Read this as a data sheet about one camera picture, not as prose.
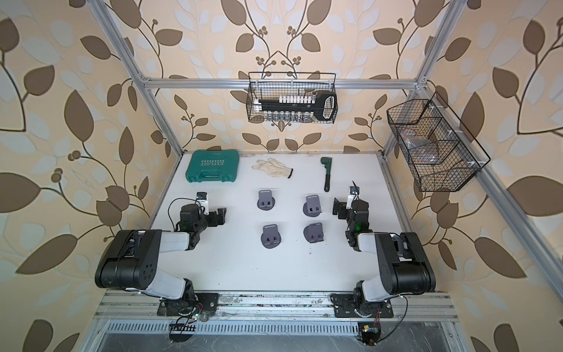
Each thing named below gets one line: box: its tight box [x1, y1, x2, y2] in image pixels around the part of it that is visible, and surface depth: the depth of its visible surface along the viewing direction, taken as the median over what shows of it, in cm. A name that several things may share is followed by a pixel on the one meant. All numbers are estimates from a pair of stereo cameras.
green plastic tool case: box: [185, 148, 240, 183], surface depth 113 cm
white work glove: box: [251, 157, 294, 179], surface depth 115 cm
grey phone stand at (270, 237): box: [260, 224, 282, 250], surface depth 86 cm
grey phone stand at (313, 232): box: [303, 222, 325, 244], surface depth 88 cm
